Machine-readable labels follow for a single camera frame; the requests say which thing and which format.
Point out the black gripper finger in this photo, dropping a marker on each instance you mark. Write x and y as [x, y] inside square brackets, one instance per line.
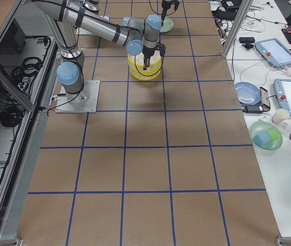
[148, 62]
[144, 64]

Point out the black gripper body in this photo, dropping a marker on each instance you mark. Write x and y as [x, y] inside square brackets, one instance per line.
[165, 5]
[148, 53]

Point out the light green plate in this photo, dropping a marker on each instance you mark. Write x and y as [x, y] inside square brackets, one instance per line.
[167, 25]

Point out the black webcam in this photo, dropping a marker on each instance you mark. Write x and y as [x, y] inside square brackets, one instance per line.
[247, 42]

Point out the blue plate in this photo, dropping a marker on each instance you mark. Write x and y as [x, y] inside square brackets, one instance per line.
[248, 94]

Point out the black power adapter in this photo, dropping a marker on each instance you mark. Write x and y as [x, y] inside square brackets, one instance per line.
[253, 109]

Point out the upper blue teach pendant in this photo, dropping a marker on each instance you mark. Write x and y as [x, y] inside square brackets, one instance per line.
[273, 51]

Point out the black smartphone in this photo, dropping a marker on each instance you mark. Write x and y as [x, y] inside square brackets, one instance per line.
[264, 98]

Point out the clear green bowl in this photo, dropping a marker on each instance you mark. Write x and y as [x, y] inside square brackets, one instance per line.
[271, 147]

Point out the blue foam cube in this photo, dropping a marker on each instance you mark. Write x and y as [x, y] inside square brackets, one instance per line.
[261, 139]

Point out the paper cup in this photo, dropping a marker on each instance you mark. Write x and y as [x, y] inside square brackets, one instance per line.
[280, 115]

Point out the green foam cube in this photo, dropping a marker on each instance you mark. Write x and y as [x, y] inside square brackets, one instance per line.
[274, 134]

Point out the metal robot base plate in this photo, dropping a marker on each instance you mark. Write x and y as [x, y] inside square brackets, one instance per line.
[85, 102]

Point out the aluminium frame post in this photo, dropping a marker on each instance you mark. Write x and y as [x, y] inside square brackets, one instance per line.
[240, 17]

